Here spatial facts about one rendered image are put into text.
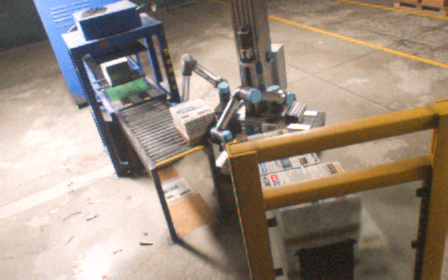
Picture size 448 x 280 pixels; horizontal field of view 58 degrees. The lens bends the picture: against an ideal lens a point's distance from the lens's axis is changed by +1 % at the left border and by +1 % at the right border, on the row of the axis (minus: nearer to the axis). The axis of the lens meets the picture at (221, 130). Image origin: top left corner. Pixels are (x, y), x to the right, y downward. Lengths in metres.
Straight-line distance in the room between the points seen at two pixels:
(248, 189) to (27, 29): 10.64
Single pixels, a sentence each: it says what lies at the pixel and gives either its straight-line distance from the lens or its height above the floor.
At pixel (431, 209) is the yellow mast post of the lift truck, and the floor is 1.46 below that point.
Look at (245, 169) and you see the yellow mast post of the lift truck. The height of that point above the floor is 1.79.
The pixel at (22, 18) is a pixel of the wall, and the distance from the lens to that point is 11.62.
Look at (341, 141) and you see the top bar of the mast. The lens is 1.31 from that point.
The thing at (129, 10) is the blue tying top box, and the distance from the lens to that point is 4.30.
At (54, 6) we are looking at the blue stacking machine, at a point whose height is 1.61.
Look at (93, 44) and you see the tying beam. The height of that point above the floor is 1.53.
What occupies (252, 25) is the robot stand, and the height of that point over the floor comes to 1.56.
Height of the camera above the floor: 2.53
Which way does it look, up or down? 30 degrees down
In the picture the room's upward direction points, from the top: 11 degrees counter-clockwise
